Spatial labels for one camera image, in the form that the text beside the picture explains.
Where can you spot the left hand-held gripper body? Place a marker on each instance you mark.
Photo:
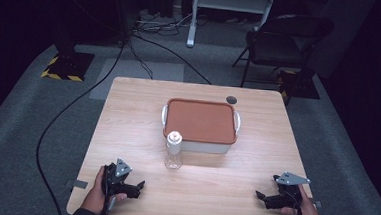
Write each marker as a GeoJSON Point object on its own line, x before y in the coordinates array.
{"type": "Point", "coordinates": [118, 173]}

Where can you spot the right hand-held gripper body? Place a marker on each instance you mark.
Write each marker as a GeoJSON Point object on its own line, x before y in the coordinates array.
{"type": "Point", "coordinates": [289, 190]}

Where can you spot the person's right hand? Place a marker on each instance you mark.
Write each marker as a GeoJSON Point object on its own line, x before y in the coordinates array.
{"type": "Point", "coordinates": [307, 213]}

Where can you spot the person's left hand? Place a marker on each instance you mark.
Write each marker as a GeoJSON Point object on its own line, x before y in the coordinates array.
{"type": "Point", "coordinates": [97, 195]}

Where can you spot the clear plastic bottle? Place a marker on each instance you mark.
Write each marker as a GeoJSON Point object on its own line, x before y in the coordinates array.
{"type": "Point", "coordinates": [173, 151]}

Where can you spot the white storage box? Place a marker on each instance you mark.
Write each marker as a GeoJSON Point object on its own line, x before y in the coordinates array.
{"type": "Point", "coordinates": [206, 146]}

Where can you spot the brown box lid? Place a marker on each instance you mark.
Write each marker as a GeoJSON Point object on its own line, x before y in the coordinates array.
{"type": "Point", "coordinates": [200, 120]}

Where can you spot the dark round table grommet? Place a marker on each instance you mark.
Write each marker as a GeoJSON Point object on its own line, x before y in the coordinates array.
{"type": "Point", "coordinates": [231, 99]}

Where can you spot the black stand base striped edge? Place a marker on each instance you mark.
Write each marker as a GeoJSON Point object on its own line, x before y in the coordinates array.
{"type": "Point", "coordinates": [71, 65]}
{"type": "Point", "coordinates": [305, 89]}

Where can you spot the black folding chair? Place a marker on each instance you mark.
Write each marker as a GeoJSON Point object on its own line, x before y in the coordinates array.
{"type": "Point", "coordinates": [282, 46]}

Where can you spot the grey table edge bracket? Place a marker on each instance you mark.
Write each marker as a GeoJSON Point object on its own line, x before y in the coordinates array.
{"type": "Point", "coordinates": [78, 183]}
{"type": "Point", "coordinates": [317, 204]}

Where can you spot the white metal stand frame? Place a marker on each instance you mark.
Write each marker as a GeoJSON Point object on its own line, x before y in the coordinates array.
{"type": "Point", "coordinates": [192, 30]}

